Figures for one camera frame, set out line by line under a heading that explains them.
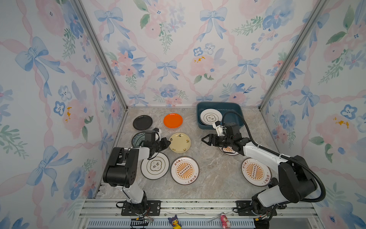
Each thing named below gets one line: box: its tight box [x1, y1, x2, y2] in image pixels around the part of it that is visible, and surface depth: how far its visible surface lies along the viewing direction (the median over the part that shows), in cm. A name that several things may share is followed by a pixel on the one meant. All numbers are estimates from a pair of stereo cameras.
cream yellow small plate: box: [169, 132, 192, 154], surface depth 99 cm
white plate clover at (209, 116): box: [200, 108, 223, 125], surface depth 115 cm
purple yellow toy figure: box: [167, 214, 183, 229], surface depth 69 cm
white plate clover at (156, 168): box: [140, 152, 171, 180], surface depth 89 cm
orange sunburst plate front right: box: [241, 157, 273, 188], surface depth 87 cm
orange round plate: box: [163, 113, 183, 129], surface depth 112 cm
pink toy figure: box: [220, 212, 231, 229], surface depth 70 cm
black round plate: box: [132, 114, 153, 131], surface depth 112 cm
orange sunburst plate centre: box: [170, 156, 200, 186], surface depth 88 cm
